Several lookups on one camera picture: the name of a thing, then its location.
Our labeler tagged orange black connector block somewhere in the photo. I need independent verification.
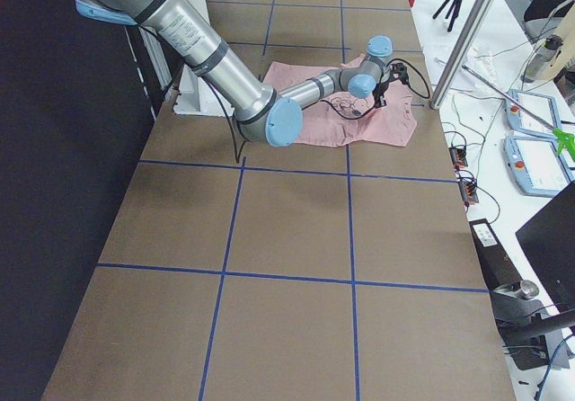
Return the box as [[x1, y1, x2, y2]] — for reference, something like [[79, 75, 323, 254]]
[[448, 147, 468, 170], [458, 178, 479, 207]]

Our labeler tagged lower orange black connector block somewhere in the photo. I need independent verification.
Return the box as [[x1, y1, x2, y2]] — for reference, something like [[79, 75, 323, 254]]
[[458, 178, 479, 207]]

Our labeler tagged green plastic clamp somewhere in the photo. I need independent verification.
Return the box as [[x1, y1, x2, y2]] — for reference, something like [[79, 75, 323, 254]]
[[553, 128, 575, 160]]

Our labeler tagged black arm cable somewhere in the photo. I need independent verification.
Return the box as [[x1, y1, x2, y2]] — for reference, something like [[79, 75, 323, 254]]
[[226, 58, 431, 165]]

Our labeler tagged blue teach pendant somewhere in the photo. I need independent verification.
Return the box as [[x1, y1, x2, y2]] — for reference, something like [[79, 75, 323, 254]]
[[504, 136, 574, 198], [505, 89, 561, 140]]

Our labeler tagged upper blue teach pendant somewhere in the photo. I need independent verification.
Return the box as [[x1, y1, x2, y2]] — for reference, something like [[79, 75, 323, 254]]
[[505, 89, 561, 140]]

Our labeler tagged black camera tripod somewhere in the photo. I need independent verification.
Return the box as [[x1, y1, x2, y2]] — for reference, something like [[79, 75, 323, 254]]
[[432, 0, 463, 32]]

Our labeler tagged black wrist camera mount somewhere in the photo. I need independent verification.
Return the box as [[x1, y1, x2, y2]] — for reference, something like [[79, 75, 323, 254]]
[[389, 62, 410, 85]]

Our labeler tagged aluminium frame post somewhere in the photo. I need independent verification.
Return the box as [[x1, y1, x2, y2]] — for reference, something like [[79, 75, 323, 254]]
[[430, 0, 494, 110]]

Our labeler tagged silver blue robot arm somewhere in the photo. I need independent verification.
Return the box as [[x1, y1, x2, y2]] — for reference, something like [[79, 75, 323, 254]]
[[75, 0, 393, 147]]

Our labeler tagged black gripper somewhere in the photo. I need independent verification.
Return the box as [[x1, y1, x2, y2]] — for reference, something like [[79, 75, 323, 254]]
[[372, 76, 391, 108]]

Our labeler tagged grey metal clamp stand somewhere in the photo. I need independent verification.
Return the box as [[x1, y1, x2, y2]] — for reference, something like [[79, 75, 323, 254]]
[[490, 280, 574, 370]]

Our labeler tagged lower blue teach pendant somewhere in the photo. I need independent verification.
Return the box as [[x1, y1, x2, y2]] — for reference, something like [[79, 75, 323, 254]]
[[504, 136, 574, 198]]

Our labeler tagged upper orange black connector block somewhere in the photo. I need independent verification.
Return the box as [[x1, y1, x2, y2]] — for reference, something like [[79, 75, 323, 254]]
[[448, 147, 468, 170]]

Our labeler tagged green wire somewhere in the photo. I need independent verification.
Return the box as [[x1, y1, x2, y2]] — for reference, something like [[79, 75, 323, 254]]
[[442, 90, 507, 182]]

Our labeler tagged pink Snoopy t-shirt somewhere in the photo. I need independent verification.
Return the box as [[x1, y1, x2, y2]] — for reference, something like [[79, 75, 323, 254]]
[[263, 55, 417, 147]]

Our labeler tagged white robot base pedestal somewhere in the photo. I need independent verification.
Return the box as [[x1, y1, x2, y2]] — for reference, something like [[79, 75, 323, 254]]
[[172, 27, 234, 118]]

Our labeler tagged black box with white label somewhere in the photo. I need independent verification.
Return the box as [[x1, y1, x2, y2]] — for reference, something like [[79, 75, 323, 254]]
[[469, 218, 521, 290]]

